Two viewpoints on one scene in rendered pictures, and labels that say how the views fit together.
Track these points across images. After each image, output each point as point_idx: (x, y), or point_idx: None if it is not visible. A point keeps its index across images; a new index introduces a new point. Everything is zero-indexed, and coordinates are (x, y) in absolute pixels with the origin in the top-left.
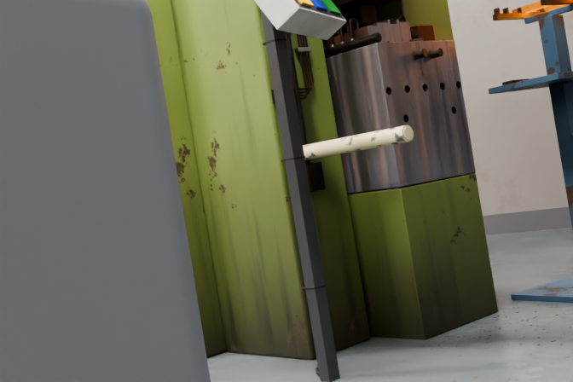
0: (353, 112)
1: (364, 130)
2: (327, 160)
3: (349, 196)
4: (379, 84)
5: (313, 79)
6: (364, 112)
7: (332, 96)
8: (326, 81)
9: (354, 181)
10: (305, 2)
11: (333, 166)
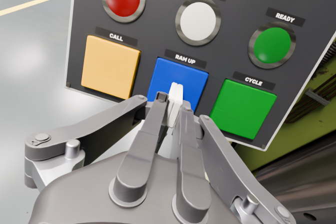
0: (298, 169)
1: (281, 183)
2: (251, 153)
3: (255, 173)
4: (311, 202)
5: (294, 121)
6: (293, 183)
7: (318, 143)
8: (316, 133)
9: (260, 176)
10: (94, 88)
11: (253, 159)
